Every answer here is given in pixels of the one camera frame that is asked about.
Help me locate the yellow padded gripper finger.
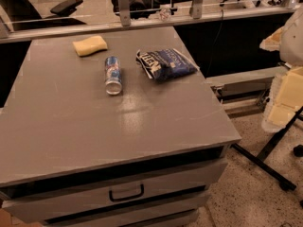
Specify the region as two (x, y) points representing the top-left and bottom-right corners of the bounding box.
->
(261, 67), (303, 132)
(259, 27), (283, 52)

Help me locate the blue silver redbull can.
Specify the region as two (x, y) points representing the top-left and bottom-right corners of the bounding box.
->
(105, 56), (122, 96)

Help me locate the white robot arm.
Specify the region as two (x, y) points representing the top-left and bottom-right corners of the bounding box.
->
(259, 7), (303, 132)

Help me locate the yellow sponge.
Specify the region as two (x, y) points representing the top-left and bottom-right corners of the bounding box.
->
(73, 36), (108, 57)

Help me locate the blue chip bag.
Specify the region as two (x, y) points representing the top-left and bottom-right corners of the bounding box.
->
(136, 48), (198, 81)

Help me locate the grey drawer cabinet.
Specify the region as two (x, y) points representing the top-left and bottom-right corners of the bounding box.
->
(0, 27), (240, 227)

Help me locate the black office chair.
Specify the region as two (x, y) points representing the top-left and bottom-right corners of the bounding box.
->
(0, 0), (83, 31)

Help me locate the black hanging cable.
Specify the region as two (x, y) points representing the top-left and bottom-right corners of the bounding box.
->
(206, 9), (225, 78)

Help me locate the black metal stand frame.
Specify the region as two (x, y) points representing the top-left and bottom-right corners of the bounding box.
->
(231, 106), (303, 192)

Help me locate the grey metal rail post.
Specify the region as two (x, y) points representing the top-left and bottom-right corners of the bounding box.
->
(117, 0), (131, 26)
(189, 0), (204, 19)

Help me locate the black drawer handle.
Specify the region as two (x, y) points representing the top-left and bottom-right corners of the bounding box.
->
(109, 183), (145, 202)

